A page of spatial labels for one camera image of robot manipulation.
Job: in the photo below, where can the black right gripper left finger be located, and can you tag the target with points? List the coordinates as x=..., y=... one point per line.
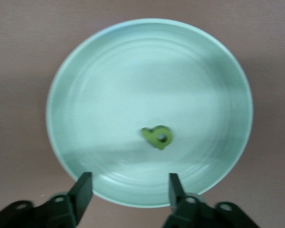
x=66, y=211

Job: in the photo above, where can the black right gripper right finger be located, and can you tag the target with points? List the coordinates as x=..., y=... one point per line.
x=190, y=213

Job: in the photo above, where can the green foam letter b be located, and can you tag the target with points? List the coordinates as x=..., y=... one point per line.
x=152, y=137

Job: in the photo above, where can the light green plate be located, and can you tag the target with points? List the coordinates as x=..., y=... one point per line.
x=133, y=83

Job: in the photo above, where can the brown table cover sheet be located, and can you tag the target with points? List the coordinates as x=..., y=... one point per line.
x=14, y=71

